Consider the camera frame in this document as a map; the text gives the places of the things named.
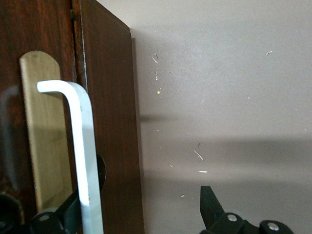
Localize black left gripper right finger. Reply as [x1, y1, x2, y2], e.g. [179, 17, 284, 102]
[199, 185, 245, 234]

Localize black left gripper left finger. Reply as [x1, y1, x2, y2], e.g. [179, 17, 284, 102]
[30, 190, 82, 234]

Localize white metal drawer handle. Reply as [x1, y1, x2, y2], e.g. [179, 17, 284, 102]
[36, 80, 104, 234]

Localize light wooden handle backplate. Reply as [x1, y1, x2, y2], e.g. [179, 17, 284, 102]
[19, 50, 78, 213]

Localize light wood drawer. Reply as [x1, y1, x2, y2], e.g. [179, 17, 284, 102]
[0, 0, 81, 234]

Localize dark brown wooden cabinet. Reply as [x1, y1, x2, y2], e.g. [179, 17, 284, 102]
[72, 0, 145, 234]

